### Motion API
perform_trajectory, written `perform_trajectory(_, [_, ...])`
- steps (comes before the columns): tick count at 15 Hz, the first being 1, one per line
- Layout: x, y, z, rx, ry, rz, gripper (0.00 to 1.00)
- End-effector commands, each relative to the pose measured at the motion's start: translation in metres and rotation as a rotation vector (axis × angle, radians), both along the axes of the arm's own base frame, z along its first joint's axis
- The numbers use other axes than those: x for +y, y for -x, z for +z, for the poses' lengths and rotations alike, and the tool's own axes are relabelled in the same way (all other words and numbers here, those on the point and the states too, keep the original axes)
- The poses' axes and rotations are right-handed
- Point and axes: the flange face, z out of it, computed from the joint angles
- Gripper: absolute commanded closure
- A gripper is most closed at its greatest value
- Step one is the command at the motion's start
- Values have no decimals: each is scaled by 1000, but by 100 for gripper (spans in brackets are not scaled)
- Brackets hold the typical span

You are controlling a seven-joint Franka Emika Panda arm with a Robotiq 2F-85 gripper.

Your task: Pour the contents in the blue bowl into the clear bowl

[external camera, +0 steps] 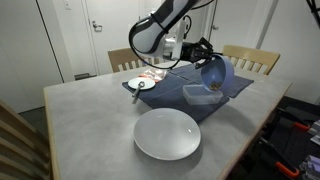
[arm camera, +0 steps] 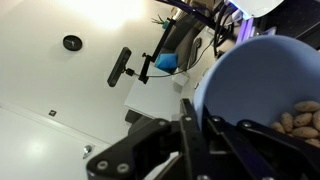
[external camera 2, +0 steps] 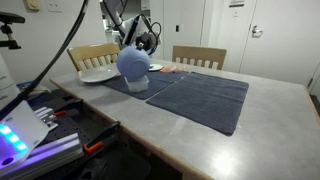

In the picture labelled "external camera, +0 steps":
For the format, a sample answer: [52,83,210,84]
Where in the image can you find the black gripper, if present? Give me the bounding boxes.
[182,37,214,70]

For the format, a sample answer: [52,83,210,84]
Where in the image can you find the blue bowl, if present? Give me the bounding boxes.
[200,54,235,92]

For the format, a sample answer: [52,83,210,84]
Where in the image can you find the brown food pieces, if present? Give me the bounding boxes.
[208,81,222,92]

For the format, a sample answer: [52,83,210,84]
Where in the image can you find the clear plastic container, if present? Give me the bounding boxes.
[182,84,224,106]

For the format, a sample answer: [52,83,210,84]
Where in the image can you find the white door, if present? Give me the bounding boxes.
[208,0,279,51]
[81,0,148,76]

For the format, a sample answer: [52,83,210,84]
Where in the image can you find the light wooden slat-back chair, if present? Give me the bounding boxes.
[107,47,161,73]
[0,99,53,180]
[222,44,281,76]

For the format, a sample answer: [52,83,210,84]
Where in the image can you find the orange snack packet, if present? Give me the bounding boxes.
[138,68,168,83]

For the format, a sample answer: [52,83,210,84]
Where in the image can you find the small white plate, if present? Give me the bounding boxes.
[127,77,157,91]

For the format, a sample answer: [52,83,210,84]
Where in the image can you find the metal spoon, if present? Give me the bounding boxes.
[131,80,146,105]

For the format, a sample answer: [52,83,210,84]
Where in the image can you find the large white plate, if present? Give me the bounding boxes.
[133,107,202,161]

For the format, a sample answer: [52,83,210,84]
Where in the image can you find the dark low floor box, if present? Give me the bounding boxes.
[73,72,98,81]

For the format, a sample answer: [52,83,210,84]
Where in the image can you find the silver metal block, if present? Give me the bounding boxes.
[308,119,320,137]

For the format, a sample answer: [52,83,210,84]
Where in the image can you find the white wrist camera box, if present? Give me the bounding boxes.
[174,19,188,61]

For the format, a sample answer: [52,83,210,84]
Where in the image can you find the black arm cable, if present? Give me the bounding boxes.
[128,13,193,70]

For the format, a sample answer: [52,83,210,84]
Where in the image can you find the black camera tripod mount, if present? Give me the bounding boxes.
[305,0,320,30]

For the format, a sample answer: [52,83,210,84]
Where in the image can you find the black clamp with orange handle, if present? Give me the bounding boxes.
[274,107,313,133]
[258,134,301,179]

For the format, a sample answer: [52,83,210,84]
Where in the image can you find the aluminium extrusion rail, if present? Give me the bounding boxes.
[298,153,320,180]

